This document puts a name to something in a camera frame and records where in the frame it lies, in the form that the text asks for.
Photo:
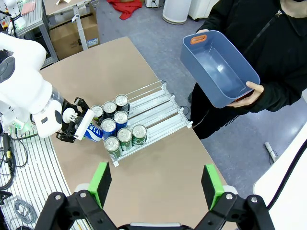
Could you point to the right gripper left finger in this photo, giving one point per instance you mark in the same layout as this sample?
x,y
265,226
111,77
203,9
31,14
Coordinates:
x,y
100,182

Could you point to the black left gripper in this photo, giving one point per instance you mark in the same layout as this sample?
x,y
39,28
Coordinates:
x,y
80,105

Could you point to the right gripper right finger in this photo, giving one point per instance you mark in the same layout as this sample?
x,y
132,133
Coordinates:
x,y
211,184

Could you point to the blue white Pocari Sweat can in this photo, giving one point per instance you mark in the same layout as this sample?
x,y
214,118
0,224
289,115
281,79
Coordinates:
x,y
94,133

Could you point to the green slim beverage can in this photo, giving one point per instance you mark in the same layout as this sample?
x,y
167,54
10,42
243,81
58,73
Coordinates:
x,y
112,144
124,135
139,131

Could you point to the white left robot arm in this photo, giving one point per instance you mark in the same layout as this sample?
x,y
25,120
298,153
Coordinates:
x,y
24,83

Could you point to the person's left forearm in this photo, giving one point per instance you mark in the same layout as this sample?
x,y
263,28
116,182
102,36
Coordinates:
x,y
280,95

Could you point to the person's right forearm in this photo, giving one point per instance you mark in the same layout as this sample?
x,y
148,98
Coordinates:
x,y
216,16

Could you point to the black slim beverage can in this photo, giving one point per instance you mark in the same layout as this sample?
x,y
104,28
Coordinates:
x,y
121,100
109,106

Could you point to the blue slim beverage can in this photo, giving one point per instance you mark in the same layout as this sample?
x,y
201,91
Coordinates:
x,y
108,125
120,118

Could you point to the person's left hand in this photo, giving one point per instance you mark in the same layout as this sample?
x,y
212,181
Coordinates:
x,y
254,94

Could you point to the person's right hand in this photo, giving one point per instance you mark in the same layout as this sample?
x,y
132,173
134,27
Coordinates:
x,y
202,31

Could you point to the white power strip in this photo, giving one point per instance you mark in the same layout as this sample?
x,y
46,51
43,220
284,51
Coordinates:
x,y
271,151

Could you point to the large cardboard box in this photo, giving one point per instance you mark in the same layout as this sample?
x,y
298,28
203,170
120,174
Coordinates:
x,y
69,36

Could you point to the white rounded table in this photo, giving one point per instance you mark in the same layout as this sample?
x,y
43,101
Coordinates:
x,y
287,187

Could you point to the wood top desk white leg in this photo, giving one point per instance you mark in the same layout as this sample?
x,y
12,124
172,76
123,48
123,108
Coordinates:
x,y
60,4

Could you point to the red cloth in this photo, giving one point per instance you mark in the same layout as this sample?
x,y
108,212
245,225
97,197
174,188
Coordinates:
x,y
127,8

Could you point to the pink sheet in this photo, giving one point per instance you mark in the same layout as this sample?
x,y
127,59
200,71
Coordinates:
x,y
28,7

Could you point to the white cylindrical air purifier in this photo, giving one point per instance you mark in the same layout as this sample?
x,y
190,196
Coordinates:
x,y
176,10

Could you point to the person in black jacket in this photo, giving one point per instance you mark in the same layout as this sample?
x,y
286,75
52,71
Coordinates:
x,y
275,48

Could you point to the white cabinet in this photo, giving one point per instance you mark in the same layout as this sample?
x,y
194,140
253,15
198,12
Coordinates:
x,y
204,8

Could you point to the white grooved base plate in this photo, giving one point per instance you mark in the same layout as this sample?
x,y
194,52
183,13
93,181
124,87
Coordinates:
x,y
36,172

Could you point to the aluminium frame rack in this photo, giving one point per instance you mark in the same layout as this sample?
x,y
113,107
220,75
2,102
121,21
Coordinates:
x,y
36,16

